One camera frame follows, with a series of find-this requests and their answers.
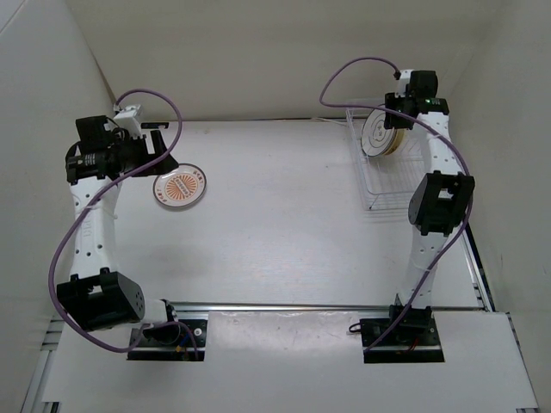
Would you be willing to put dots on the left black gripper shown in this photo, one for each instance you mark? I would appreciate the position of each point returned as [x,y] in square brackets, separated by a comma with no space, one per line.
[158,146]

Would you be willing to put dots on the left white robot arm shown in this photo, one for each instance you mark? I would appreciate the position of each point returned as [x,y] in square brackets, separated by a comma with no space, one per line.
[98,296]

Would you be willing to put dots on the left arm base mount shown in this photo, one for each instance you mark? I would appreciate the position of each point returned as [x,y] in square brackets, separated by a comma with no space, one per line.
[175,343]

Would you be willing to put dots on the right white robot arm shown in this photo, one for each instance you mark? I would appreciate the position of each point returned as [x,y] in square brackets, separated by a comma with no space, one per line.
[440,206]

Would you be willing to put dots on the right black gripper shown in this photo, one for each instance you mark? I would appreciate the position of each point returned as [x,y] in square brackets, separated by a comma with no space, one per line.
[391,121]

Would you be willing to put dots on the orange sunburst plate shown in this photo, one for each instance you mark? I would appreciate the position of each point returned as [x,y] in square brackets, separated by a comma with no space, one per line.
[182,188]

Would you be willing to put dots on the white wire dish rack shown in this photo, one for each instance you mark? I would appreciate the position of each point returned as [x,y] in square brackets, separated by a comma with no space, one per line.
[385,183]

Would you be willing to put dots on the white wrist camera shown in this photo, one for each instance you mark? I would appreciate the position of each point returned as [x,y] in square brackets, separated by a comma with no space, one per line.
[129,118]
[403,87]

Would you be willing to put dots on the cream yellow plate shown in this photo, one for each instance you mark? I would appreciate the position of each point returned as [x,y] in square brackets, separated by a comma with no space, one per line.
[399,144]

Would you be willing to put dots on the metal rail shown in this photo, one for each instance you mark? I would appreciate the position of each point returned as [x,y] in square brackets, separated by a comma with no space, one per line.
[204,307]

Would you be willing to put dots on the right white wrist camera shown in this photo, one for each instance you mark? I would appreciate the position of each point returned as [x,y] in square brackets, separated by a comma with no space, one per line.
[403,87]

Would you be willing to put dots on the white plate green rim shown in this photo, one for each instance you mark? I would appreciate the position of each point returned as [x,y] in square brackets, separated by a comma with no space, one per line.
[376,140]

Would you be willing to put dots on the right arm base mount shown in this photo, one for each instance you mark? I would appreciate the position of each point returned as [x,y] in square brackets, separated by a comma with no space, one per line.
[415,339]

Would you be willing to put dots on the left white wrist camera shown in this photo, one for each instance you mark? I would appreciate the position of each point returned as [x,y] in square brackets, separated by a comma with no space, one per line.
[129,118]

